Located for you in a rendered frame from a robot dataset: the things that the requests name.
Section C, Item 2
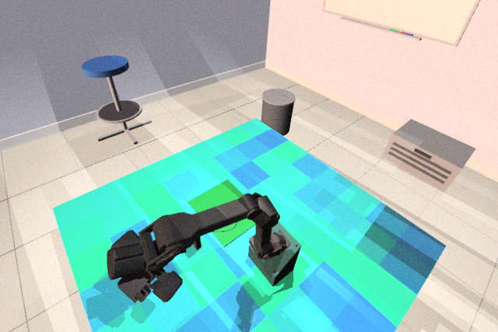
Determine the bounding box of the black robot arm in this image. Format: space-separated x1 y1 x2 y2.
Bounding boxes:
107 192 291 303

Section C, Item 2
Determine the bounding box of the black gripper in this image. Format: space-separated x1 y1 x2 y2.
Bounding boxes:
111 229 183 302

